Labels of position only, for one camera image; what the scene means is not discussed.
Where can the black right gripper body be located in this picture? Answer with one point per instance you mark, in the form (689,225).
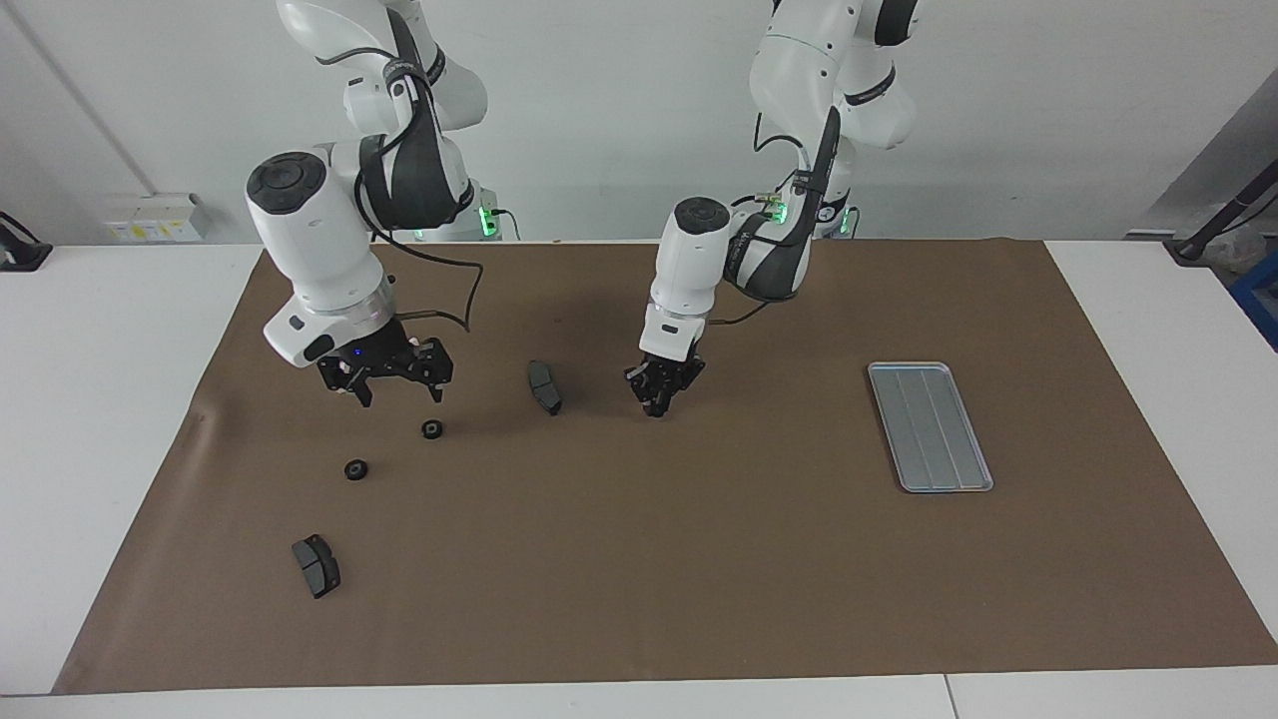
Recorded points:
(384,355)

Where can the black desk mount base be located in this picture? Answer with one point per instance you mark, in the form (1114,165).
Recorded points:
(25,255)

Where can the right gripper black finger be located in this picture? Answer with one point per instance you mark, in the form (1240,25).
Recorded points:
(360,391)
(439,391)

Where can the blue storage crate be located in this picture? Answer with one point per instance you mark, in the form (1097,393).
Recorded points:
(1260,300)

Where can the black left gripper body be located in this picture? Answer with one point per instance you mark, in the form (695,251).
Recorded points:
(669,369)

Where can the short grey brake pad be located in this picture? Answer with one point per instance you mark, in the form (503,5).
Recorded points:
(318,567)

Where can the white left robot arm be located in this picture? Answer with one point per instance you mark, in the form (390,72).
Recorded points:
(689,260)

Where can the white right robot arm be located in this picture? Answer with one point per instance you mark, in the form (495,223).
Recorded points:
(319,240)

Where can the long curved grey brake pad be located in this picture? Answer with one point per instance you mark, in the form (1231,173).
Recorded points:
(544,387)

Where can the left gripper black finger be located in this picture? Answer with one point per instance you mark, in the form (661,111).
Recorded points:
(642,389)
(687,384)

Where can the grey leaning panel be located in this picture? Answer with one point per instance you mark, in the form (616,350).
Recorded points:
(1198,195)

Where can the black tripod stand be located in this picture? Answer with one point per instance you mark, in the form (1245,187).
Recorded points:
(1223,215)

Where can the silver ribbed metal tray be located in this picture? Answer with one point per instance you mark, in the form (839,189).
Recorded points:
(934,429)

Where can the black bearing gear silver centre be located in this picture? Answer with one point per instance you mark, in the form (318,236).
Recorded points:
(355,469)
(431,429)

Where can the white wall outlet box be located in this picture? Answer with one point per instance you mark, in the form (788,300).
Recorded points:
(150,220)

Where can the brown paper table mat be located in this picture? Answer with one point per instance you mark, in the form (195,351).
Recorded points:
(649,559)

